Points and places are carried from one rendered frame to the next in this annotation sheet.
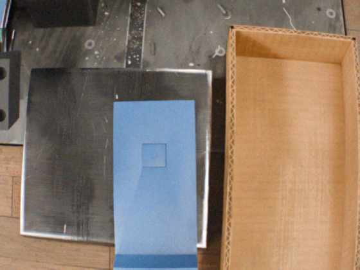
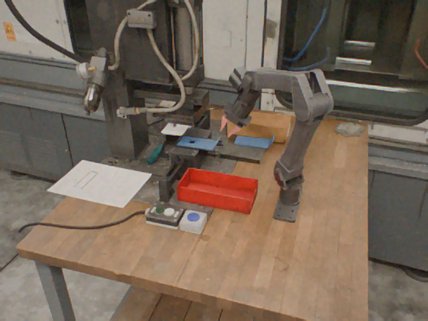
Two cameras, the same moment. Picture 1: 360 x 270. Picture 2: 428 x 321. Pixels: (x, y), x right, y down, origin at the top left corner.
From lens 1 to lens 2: 1.51 m
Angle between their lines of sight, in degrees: 55
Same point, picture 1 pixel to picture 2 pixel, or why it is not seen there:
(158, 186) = (254, 141)
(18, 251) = (263, 165)
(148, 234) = (264, 143)
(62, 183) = (249, 152)
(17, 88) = not seen: hidden behind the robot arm
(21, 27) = (205, 159)
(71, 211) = (256, 152)
